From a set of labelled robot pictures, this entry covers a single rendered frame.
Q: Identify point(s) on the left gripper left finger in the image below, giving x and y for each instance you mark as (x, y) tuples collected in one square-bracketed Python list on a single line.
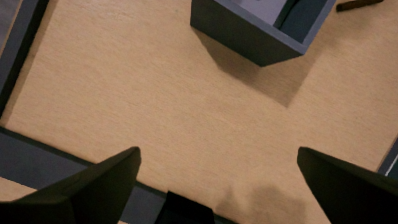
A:
[(96, 195)]

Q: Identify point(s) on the white flat plate with hole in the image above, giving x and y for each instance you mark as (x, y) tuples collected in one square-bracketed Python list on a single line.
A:
[(267, 10)]

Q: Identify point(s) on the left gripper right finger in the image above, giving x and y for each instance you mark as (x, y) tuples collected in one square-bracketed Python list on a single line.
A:
[(348, 193)]

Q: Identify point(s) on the dark brown peg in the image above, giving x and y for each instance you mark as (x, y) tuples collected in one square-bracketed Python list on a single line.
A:
[(356, 4)]

